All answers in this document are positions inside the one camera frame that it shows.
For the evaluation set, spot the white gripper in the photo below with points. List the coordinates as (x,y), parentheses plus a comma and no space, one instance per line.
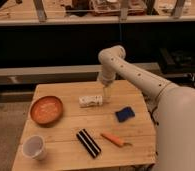
(106,78)

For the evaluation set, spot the white plastic bottle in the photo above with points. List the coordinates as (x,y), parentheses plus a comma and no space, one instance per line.
(89,101)

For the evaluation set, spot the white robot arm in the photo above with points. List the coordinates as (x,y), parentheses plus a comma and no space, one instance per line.
(174,114)

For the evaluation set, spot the orange ceramic bowl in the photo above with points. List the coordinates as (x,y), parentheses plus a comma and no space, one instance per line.
(46,110)

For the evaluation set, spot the blue sponge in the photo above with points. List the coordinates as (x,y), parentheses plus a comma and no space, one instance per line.
(124,114)

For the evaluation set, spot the wooden table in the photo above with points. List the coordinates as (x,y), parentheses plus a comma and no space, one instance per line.
(66,153)

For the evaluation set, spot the black striped rectangular box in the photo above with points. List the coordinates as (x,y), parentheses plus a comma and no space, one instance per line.
(90,145)

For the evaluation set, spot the black box on right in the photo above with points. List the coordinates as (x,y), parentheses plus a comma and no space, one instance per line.
(177,60)

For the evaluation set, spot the cluttered tray on shelf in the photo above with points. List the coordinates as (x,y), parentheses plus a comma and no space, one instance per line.
(113,7)

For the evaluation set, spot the metal shelf rack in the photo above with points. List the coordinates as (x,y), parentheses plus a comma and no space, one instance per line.
(45,41)

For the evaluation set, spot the translucent plastic cup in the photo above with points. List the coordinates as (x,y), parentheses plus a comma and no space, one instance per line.
(34,148)

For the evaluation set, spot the orange handled tool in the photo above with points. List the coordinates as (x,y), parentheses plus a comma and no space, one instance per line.
(114,139)

